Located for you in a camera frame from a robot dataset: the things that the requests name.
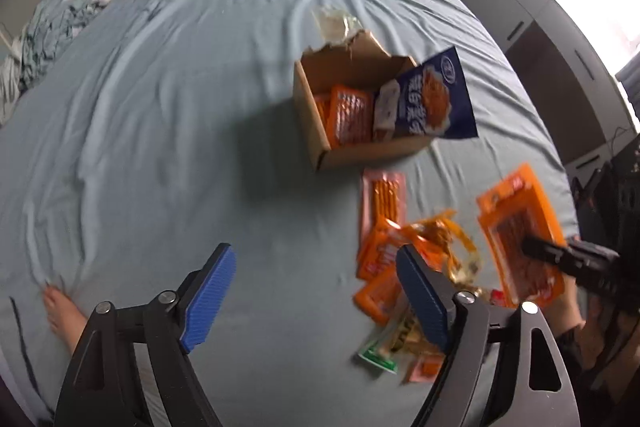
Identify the dark grey curtain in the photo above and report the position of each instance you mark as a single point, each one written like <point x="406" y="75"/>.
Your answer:
<point x="631" y="82"/>

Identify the large orange snack bag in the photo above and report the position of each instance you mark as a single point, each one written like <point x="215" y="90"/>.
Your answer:
<point x="520" y="217"/>

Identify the small orange snack bag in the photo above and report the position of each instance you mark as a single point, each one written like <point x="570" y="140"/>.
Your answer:
<point x="350" y="117"/>
<point x="322" y="107"/>

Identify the bed with light blue sheet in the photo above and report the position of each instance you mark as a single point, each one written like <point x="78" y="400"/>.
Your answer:
<point x="175" y="132"/>

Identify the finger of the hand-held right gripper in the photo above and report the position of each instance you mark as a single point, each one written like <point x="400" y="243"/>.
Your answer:
<point x="547" y="254"/>

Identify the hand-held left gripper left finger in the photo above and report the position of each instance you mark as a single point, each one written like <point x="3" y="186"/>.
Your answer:
<point x="207" y="302"/>

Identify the clear plastic wrapper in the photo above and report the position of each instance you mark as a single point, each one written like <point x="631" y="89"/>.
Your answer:
<point x="332" y="27"/>

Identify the pile of snack packets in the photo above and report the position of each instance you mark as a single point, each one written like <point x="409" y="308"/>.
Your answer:
<point x="382" y="202"/>

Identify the brown cardboard box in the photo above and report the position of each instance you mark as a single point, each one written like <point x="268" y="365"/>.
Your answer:
<point x="310" y="117"/>

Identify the crumpled light blue blanket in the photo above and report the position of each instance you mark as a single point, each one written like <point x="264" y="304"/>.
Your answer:
<point x="45" y="37"/>

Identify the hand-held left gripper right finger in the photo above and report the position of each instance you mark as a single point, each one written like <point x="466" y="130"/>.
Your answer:
<point x="422" y="297"/>

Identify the large blue snack bag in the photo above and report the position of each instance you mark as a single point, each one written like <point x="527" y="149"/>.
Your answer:
<point x="435" y="102"/>

